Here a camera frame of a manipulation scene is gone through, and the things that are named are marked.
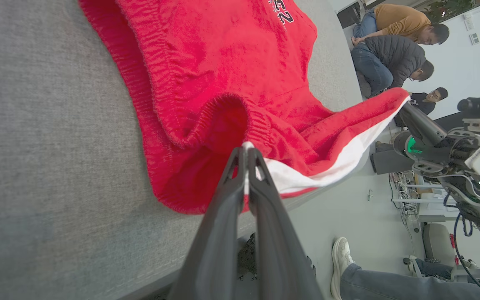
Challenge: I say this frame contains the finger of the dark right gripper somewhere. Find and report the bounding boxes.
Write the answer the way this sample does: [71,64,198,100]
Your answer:
[398,101,448,146]

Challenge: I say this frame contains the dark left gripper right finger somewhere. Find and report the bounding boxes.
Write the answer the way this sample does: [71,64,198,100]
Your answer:
[247,147,325,300]

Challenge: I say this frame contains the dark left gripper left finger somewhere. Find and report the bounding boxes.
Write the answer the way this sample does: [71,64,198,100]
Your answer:
[166,146,247,300]

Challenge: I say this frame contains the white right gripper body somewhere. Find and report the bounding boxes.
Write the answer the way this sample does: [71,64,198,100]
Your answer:
[393,119,480,175]

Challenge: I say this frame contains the red shorts with white stripe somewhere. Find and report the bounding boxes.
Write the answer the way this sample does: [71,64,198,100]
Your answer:
[77,0,410,215]

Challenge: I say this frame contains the person in black t-shirt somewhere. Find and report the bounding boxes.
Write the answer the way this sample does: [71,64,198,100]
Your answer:
[393,87,449,128]

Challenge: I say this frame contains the dark grey box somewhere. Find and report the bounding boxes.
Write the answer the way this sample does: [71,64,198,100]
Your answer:
[369,149,415,175]

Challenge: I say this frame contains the person in dark puffer jacket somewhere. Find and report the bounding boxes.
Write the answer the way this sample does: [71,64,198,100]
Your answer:
[350,35,435,99]

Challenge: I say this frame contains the grey office chair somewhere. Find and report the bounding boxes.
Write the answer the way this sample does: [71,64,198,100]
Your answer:
[422,222,458,267]

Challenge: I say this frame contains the person in mustard sweater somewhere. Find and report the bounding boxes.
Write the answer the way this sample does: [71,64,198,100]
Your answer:
[352,3,450,46]

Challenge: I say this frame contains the person in blue jeans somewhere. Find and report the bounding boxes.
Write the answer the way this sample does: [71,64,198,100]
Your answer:
[330,236,480,300]

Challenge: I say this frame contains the green potted plant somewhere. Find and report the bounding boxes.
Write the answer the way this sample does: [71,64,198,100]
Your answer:
[422,0,480,23]

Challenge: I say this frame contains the bundle of floor cables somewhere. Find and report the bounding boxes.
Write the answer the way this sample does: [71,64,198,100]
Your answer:
[389,170,420,228]

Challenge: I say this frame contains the blue hanging cable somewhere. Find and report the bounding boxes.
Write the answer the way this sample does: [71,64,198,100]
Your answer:
[443,191,480,300]

